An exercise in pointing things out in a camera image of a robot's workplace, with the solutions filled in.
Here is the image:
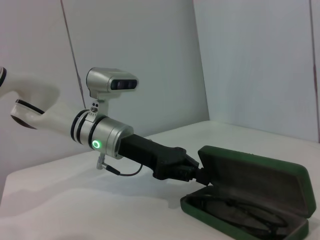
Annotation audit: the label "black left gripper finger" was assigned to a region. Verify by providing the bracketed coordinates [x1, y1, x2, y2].
[184, 167, 215, 188]
[184, 152, 201, 171]

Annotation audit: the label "green glasses case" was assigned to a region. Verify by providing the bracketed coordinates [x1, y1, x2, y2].
[179, 145, 316, 240]

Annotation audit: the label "black glasses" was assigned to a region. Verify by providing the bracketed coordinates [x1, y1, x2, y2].
[188, 193, 302, 240]

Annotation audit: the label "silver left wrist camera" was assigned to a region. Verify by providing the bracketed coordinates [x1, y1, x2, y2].
[85, 67, 140, 116]

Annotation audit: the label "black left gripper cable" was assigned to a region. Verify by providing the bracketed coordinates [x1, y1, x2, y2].
[96, 153, 145, 178]

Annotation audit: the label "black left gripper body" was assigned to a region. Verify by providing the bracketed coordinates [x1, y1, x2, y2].
[118, 133, 191, 182]

